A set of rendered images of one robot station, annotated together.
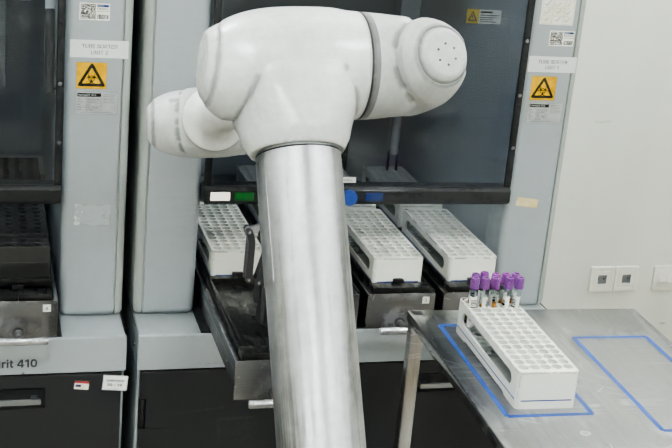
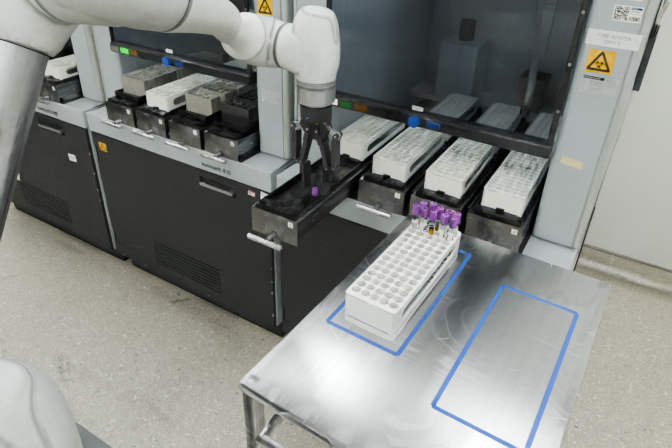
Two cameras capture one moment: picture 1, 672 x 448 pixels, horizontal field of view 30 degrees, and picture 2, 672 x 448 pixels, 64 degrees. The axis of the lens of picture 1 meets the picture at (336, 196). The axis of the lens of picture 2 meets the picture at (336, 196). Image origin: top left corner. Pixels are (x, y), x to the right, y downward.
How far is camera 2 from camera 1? 1.49 m
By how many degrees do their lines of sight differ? 44
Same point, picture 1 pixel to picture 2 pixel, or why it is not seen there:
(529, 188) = (575, 151)
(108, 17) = not seen: outside the picture
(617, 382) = (471, 340)
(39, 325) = (229, 152)
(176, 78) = not seen: hidden behind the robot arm
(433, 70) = not seen: outside the picture
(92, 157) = not seen: hidden behind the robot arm
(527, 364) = (364, 288)
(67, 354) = (243, 173)
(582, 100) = not seen: outside the picture
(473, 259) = (503, 194)
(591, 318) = (550, 276)
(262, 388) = (267, 229)
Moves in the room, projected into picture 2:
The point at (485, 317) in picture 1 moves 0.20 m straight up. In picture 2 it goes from (407, 238) to (418, 148)
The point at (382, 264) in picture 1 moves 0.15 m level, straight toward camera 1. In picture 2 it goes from (430, 177) to (388, 195)
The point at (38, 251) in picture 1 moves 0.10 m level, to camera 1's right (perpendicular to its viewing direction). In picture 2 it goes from (243, 111) to (262, 121)
